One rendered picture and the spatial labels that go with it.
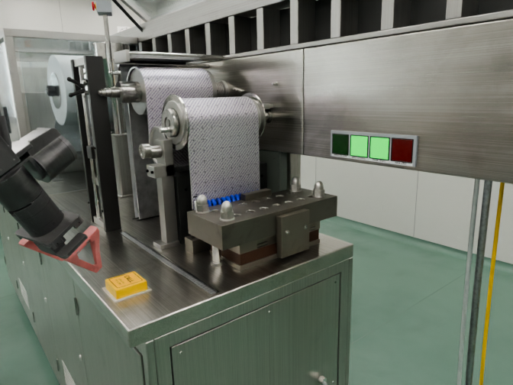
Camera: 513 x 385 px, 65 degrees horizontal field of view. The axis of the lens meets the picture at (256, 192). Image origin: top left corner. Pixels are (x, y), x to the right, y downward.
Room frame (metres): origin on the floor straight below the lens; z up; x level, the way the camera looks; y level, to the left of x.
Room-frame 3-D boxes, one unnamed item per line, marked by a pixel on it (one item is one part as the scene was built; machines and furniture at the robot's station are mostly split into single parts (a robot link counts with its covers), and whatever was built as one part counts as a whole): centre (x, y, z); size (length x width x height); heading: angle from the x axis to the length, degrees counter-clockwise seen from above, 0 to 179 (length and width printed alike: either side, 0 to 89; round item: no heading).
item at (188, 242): (1.12, 0.08, 0.92); 0.28 x 0.04 x 0.04; 128
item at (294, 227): (0.99, -0.10, 0.96); 0.10 x 0.03 x 0.11; 128
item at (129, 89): (1.28, 0.39, 1.33); 0.06 x 0.06 x 0.06; 38
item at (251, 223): (1.05, -0.03, 1.00); 0.40 x 0.16 x 0.06; 128
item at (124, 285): (0.82, 0.30, 0.91); 0.07 x 0.07 x 0.02; 38
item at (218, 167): (1.12, 0.08, 1.11); 0.23 x 0.01 x 0.18; 128
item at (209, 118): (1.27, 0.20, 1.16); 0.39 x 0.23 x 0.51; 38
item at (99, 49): (1.72, 0.58, 1.50); 0.14 x 0.14 x 0.06
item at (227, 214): (0.92, 0.07, 1.05); 0.04 x 0.04 x 0.04
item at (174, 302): (1.85, 0.77, 0.88); 2.52 x 0.66 x 0.04; 38
